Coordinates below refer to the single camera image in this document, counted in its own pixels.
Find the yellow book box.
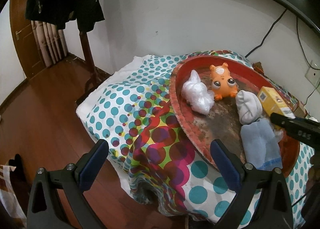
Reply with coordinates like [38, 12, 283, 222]
[257, 86, 295, 120]

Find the light blue sock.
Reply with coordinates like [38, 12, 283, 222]
[240, 118, 283, 171]

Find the white sock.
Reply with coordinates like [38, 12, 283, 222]
[235, 90, 263, 125]

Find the orange toy animal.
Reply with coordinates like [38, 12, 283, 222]
[210, 62, 238, 101]

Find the tan cardboard box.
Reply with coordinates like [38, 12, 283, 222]
[291, 101, 308, 118]

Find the red round tray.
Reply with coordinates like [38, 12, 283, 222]
[169, 55, 301, 178]

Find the white plastic bag wad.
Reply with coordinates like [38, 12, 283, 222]
[181, 70, 214, 115]

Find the wooden coat stand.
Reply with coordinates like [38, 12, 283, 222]
[75, 31, 111, 106]

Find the wooden door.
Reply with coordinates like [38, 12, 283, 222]
[9, 0, 45, 79]

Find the white wall socket plate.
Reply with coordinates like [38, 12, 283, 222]
[305, 61, 320, 87]

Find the thin black wall cable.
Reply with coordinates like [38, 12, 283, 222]
[295, 16, 320, 71]

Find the black adapter cable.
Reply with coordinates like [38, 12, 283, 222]
[244, 8, 288, 59]

